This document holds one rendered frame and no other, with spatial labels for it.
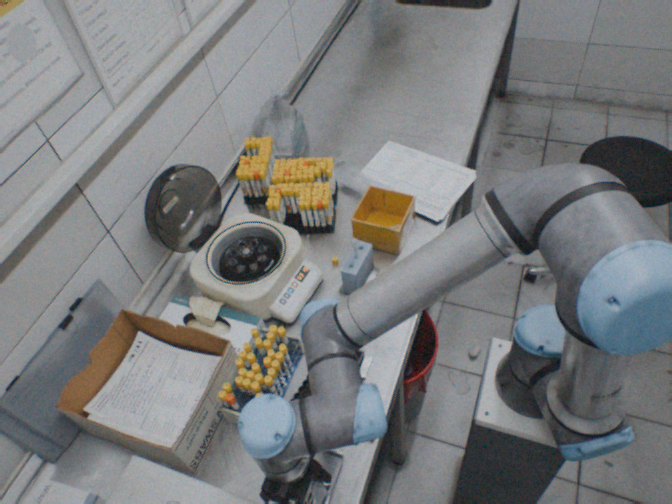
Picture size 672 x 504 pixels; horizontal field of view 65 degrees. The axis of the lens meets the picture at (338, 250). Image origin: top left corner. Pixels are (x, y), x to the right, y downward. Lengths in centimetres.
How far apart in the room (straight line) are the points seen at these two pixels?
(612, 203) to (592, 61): 278
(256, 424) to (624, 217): 49
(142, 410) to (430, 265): 75
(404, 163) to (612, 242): 110
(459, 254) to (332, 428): 28
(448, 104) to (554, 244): 130
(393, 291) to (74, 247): 74
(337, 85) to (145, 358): 119
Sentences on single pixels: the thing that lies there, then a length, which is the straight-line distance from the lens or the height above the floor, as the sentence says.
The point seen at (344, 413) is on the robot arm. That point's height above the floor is 130.
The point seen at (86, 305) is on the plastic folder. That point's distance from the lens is 127.
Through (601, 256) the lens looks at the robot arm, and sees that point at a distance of 58.
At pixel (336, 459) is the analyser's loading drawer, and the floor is 92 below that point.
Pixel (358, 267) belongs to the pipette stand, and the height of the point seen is 97.
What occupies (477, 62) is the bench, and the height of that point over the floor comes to 88.
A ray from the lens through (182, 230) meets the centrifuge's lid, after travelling 140.
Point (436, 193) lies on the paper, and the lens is 153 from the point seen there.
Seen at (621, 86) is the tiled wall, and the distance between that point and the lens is 347.
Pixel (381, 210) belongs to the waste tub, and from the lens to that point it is 148.
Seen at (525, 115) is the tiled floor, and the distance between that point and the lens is 334.
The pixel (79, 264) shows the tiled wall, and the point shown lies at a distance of 125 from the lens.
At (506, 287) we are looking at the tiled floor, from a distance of 244.
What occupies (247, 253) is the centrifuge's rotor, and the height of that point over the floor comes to 100.
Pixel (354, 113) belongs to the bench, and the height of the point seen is 87.
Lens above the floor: 196
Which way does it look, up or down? 50 degrees down
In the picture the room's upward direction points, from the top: 9 degrees counter-clockwise
